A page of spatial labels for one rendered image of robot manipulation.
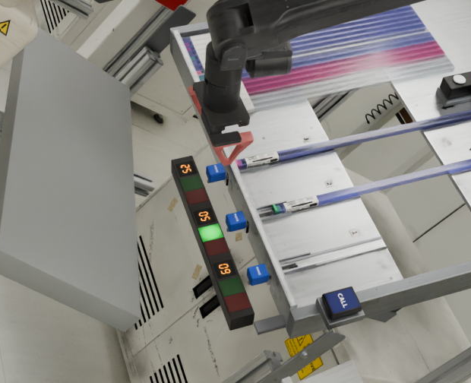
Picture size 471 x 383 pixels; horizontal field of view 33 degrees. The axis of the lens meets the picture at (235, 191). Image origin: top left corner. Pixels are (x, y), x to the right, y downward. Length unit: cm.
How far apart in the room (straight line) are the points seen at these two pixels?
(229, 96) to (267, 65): 8
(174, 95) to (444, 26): 135
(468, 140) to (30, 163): 80
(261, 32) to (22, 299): 107
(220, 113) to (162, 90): 162
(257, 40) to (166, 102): 180
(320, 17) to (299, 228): 39
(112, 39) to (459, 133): 95
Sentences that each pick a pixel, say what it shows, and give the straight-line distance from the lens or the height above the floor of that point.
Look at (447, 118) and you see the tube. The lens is 156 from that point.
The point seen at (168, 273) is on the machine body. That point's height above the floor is 27.
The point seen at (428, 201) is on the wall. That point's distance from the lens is 347.
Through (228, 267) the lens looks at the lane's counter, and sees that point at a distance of 130.
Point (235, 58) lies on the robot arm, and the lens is 114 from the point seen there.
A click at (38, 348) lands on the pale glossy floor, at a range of 192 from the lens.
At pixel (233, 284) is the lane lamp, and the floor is 66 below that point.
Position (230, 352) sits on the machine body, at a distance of 174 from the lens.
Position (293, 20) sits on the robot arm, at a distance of 112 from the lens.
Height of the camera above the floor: 128
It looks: 24 degrees down
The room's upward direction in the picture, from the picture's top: 49 degrees clockwise
